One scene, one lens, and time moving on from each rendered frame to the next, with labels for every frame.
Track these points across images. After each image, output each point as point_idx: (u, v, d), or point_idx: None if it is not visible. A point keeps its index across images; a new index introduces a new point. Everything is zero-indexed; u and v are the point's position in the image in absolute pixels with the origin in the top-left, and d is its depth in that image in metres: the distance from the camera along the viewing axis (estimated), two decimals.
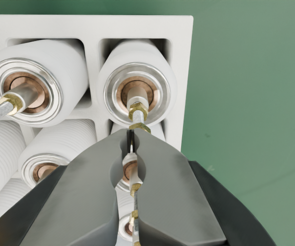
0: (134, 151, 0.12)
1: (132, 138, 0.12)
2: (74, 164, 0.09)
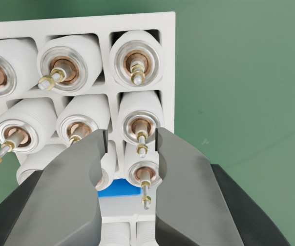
0: (157, 149, 0.13)
1: (155, 137, 0.12)
2: (51, 168, 0.09)
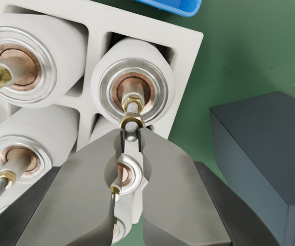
0: (140, 150, 0.13)
1: (138, 138, 0.12)
2: (68, 165, 0.09)
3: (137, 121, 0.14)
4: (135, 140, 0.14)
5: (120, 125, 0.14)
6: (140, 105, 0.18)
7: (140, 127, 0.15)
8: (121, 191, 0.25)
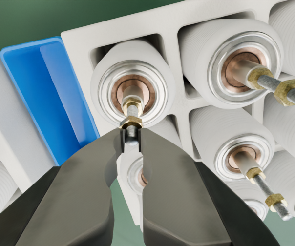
0: (140, 150, 0.13)
1: (138, 138, 0.12)
2: (68, 165, 0.09)
3: (123, 129, 0.14)
4: (135, 136, 0.13)
5: None
6: (127, 104, 0.18)
7: (128, 124, 0.14)
8: (258, 64, 0.18)
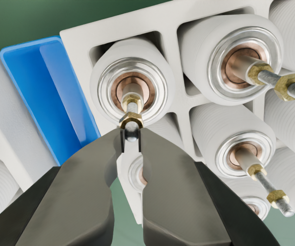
0: (140, 150, 0.13)
1: (138, 138, 0.12)
2: (68, 165, 0.09)
3: None
4: (125, 135, 0.13)
5: (140, 120, 0.14)
6: None
7: None
8: (258, 60, 0.18)
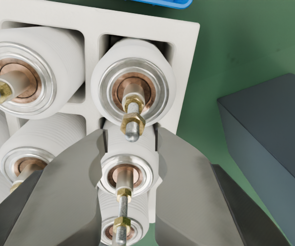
0: (157, 149, 0.13)
1: (155, 137, 0.12)
2: (51, 168, 0.09)
3: (141, 126, 0.15)
4: (131, 142, 0.14)
5: (124, 119, 0.14)
6: (141, 110, 0.18)
7: (139, 132, 0.15)
8: (133, 193, 0.24)
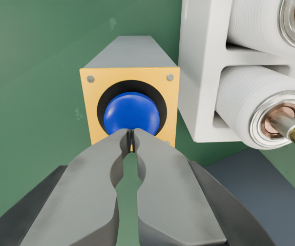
0: (134, 151, 0.12)
1: (132, 138, 0.12)
2: (74, 164, 0.09)
3: None
4: None
5: None
6: None
7: None
8: None
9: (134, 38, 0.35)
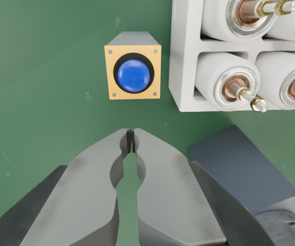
0: (134, 151, 0.12)
1: (132, 138, 0.12)
2: (74, 164, 0.09)
3: None
4: None
5: None
6: None
7: None
8: None
9: (135, 32, 0.46)
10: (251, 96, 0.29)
